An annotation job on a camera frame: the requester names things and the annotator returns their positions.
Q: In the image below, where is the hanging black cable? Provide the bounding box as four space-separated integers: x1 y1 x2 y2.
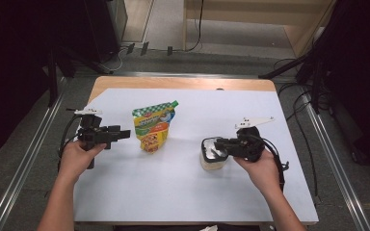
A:
186 0 205 53

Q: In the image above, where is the person's right hand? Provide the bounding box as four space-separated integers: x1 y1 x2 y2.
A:
232 148 282 197

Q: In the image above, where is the black curtain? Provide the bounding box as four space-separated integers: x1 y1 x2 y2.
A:
314 0 370 174
0 0 88 163

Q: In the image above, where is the thin black floor cable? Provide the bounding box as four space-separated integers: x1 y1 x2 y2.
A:
277 81 320 197

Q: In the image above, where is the white crumpled paper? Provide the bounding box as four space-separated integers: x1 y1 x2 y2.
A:
197 223 219 231

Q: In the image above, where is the wooden table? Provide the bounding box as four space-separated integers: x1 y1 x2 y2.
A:
72 75 319 226

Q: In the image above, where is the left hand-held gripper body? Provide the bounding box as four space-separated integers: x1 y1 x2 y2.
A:
66 108 111 170

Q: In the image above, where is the long metal floor rail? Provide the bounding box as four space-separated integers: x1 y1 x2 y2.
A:
301 90 370 231
0 76 68 231

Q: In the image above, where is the black metal stand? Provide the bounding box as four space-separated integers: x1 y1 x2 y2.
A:
45 47 60 108

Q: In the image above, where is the green yellow spouted pouch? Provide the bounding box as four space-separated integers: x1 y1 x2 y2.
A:
131 99 180 154

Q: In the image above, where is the black tripod stand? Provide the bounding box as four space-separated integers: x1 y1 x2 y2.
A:
258 52 323 114

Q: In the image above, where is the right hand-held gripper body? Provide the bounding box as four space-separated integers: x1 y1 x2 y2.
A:
233 116 276 164

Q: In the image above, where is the white floor cable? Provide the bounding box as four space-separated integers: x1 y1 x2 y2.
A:
104 46 125 72

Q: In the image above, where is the clear jar with dark lid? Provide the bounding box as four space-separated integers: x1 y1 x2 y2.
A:
199 136 230 171

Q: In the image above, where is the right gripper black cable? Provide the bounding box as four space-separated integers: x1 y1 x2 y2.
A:
253 134 291 193

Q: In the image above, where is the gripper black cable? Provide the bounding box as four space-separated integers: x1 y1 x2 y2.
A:
57 115 83 167
253 134 291 193

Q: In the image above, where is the white paper sheet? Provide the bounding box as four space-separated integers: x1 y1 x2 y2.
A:
72 88 320 224

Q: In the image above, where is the person's left hand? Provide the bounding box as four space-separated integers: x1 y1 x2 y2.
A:
58 140 107 185

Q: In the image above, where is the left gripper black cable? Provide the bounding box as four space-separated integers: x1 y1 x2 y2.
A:
57 115 83 167

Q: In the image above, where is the light wooden cabinet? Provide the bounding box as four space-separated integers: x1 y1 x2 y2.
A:
182 0 335 58

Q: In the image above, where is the black cabinet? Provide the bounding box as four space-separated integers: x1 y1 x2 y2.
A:
83 0 128 64

